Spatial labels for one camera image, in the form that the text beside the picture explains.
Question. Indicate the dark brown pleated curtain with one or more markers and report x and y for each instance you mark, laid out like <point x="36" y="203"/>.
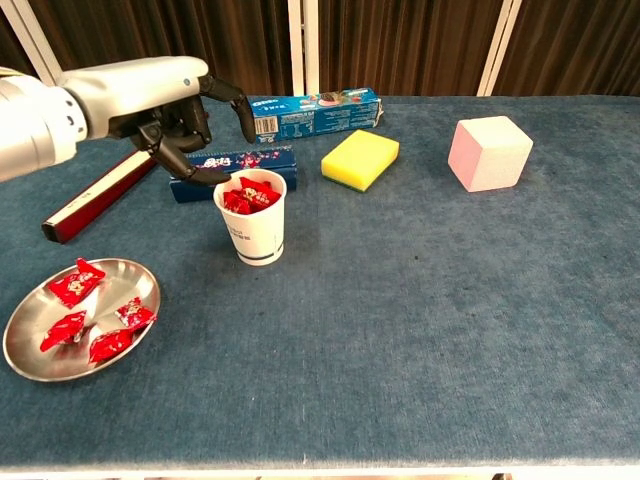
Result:
<point x="7" y="50"/>
<point x="575" y="45"/>
<point x="400" y="45"/>
<point x="175" y="25"/>

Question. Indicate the blue table cloth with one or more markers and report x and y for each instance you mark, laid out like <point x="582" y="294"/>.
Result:
<point x="400" y="325"/>

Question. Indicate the pink cube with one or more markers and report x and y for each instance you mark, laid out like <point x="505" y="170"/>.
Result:
<point x="495" y="160"/>

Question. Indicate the round metal plate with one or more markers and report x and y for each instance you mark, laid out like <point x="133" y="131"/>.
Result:
<point x="125" y="280"/>

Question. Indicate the white paper cup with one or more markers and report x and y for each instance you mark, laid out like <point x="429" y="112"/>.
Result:
<point x="255" y="235"/>

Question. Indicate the blue Oreo cookie box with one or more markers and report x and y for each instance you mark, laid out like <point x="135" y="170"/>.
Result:
<point x="320" y="122"/>

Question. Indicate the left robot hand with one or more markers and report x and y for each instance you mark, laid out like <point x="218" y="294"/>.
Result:
<point x="140" y="90"/>

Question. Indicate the red candy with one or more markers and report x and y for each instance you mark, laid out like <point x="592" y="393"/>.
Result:
<point x="107" y="346"/>
<point x="257" y="194"/>
<point x="64" y="331"/>
<point x="135" y="313"/>
<point x="75" y="288"/>
<point x="234" y="201"/>

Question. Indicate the yellow sponge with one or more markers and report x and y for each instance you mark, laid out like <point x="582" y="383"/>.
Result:
<point x="357" y="157"/>

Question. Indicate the long dark red box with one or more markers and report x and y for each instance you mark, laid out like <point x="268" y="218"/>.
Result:
<point x="90" y="200"/>

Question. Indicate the dark blue snack box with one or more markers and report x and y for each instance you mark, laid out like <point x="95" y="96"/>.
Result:
<point x="270" y="160"/>

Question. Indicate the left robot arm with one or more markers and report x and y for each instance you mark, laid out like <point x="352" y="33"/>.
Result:
<point x="35" y="125"/>

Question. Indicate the white partition post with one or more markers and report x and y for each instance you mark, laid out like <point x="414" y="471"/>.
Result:
<point x="296" y="45"/>
<point x="34" y="35"/>
<point x="500" y="45"/>
<point x="313" y="45"/>

